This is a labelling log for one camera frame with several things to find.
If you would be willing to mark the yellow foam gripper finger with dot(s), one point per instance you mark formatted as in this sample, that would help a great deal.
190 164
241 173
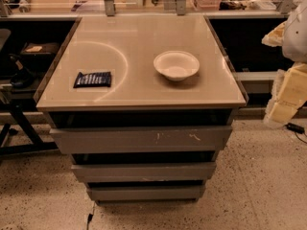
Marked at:
289 94
275 37

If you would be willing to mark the grey top drawer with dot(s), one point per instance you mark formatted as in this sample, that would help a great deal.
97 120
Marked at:
140 139

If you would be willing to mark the grey drawer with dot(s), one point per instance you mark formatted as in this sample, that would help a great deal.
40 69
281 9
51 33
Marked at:
140 139
143 172
146 193

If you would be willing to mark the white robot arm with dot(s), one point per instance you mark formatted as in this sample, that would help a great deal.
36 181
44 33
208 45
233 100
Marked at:
294 45

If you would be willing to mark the grey drawer cabinet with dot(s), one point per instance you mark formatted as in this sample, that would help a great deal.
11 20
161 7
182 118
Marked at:
139 96

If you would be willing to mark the grey middle drawer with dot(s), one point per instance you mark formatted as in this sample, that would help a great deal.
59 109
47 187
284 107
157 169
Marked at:
143 172

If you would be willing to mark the grey bottom drawer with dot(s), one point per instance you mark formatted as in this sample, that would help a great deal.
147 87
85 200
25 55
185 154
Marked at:
146 193

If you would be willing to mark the black power adapter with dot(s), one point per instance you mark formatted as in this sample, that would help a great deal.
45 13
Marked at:
295 128

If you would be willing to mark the white bowl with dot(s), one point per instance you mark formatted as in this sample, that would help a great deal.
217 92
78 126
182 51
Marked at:
176 65

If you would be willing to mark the dark blue snack packet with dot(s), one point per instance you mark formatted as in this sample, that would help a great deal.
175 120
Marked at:
96 79

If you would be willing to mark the dark box on shelf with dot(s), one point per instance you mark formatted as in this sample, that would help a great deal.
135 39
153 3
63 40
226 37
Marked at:
39 52

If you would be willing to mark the black chair base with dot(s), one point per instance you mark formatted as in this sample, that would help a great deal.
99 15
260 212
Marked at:
23 78

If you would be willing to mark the metal frame post right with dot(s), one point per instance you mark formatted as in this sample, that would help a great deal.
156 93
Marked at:
285 6

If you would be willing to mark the metal frame post left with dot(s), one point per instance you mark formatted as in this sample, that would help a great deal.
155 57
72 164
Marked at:
108 0

